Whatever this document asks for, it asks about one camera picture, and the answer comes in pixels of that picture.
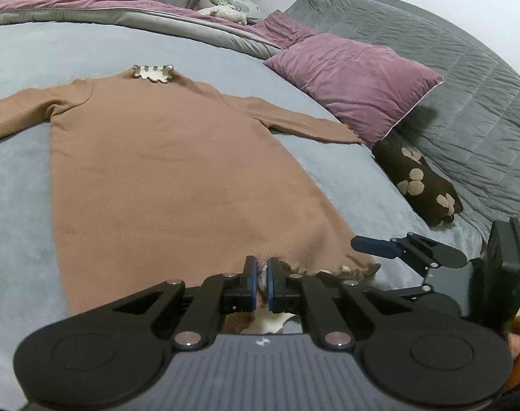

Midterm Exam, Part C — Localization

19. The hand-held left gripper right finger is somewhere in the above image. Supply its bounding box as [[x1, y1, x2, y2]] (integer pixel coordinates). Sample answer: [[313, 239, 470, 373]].
[[266, 257, 410, 349]]

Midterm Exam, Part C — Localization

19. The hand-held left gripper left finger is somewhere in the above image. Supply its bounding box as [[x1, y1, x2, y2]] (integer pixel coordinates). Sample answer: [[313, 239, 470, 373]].
[[114, 256, 258, 349]]

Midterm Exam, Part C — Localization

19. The grey quilted headboard cover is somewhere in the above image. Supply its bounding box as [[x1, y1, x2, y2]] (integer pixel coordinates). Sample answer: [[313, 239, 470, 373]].
[[283, 0, 520, 240]]

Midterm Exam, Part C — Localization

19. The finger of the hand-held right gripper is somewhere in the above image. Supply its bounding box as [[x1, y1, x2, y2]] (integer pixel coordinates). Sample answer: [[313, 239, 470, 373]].
[[351, 232, 470, 279], [386, 283, 436, 306]]

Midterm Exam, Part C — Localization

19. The brown flower-patterned cloth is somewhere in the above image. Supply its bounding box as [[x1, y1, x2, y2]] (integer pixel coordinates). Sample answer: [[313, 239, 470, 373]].
[[372, 139, 464, 227]]

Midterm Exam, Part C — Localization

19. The large purple pillow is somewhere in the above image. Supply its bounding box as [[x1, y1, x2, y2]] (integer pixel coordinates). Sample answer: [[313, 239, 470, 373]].
[[263, 32, 445, 146]]

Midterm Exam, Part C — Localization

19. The brown knit dress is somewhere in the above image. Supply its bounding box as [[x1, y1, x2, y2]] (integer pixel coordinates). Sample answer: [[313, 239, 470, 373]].
[[0, 64, 383, 339]]

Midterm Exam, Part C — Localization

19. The grey-blue bed sheet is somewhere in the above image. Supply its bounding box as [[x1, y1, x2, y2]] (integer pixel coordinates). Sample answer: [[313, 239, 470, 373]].
[[0, 19, 492, 352]]

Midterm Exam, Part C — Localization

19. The small purple pillow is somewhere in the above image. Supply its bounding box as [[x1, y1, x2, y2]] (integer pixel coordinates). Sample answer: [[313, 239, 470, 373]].
[[251, 9, 318, 50]]

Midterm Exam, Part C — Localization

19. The purple and grey quilt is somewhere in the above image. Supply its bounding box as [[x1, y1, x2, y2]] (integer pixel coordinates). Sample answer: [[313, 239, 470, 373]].
[[0, 0, 286, 58]]

